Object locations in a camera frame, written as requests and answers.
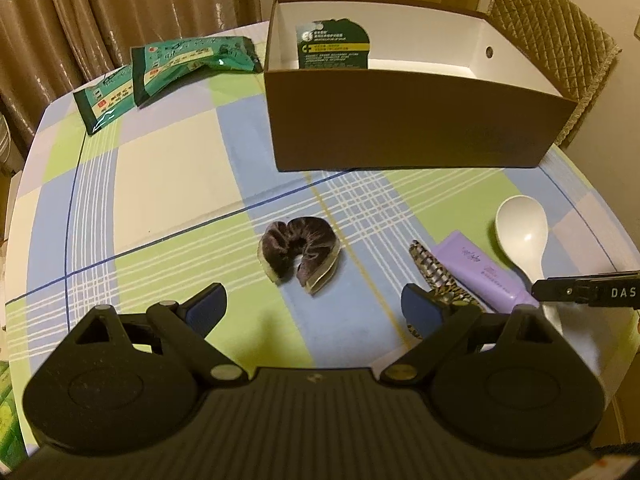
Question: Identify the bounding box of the white plastic spoon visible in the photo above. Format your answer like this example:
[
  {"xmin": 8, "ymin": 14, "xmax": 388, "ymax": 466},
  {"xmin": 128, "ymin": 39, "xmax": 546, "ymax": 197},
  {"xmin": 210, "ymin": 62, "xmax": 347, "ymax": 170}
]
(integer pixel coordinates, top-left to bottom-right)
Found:
[{"xmin": 495, "ymin": 195, "xmax": 549, "ymax": 285}]

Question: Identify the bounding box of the green snack bag rear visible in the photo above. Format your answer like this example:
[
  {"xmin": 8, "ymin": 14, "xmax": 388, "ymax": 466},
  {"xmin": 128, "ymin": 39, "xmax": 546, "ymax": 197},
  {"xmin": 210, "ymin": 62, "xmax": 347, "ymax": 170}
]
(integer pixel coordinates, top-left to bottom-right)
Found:
[{"xmin": 73, "ymin": 65, "xmax": 136, "ymax": 136}]

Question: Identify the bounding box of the dark brown scrunchie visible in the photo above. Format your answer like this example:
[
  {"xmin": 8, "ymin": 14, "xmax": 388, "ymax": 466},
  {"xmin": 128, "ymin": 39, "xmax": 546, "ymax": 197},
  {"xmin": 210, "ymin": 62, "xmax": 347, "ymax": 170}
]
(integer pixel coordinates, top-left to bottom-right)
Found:
[{"xmin": 257, "ymin": 217, "xmax": 341, "ymax": 295}]

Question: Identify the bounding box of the dark green card package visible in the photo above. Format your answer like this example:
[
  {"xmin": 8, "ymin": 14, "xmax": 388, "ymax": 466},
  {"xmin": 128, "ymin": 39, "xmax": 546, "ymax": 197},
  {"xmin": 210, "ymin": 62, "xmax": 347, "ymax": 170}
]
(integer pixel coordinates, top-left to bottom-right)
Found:
[{"xmin": 296, "ymin": 18, "xmax": 370, "ymax": 70}]

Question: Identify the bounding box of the checkered tablecloth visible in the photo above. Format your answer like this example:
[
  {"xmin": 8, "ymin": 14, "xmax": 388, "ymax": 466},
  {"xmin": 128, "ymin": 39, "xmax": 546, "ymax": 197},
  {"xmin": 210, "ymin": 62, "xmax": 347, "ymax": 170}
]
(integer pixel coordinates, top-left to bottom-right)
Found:
[{"xmin": 0, "ymin": 20, "xmax": 640, "ymax": 456}]

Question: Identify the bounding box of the quilted chair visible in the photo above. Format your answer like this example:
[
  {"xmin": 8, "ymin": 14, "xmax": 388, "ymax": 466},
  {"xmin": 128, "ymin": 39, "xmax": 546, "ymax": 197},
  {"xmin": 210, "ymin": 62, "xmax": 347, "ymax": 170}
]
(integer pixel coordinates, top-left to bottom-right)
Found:
[{"xmin": 488, "ymin": 0, "xmax": 622, "ymax": 148}]

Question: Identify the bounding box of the leopard print hair clip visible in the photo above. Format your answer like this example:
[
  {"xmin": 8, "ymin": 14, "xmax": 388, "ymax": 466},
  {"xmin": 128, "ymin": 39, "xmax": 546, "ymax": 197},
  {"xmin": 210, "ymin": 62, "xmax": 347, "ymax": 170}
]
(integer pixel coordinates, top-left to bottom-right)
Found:
[{"xmin": 400, "ymin": 240, "xmax": 487, "ymax": 339}]

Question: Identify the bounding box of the beige curtain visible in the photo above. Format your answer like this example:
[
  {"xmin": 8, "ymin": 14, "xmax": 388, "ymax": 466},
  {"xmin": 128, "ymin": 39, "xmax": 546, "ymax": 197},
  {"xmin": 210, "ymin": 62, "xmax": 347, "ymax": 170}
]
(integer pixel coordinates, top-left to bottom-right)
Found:
[{"xmin": 1, "ymin": 0, "xmax": 262, "ymax": 154}]

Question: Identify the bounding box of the purple tube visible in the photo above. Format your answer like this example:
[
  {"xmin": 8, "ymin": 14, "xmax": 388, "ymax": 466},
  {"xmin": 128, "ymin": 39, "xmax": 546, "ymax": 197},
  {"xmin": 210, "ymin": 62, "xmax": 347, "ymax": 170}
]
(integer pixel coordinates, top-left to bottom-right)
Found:
[{"xmin": 433, "ymin": 231, "xmax": 539, "ymax": 314}]

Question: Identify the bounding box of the brown cardboard box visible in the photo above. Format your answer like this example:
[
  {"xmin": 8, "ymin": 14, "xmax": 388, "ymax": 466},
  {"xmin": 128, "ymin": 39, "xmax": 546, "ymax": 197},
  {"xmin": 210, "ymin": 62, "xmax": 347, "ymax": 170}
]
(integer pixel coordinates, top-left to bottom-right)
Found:
[{"xmin": 264, "ymin": 0, "xmax": 576, "ymax": 171}]

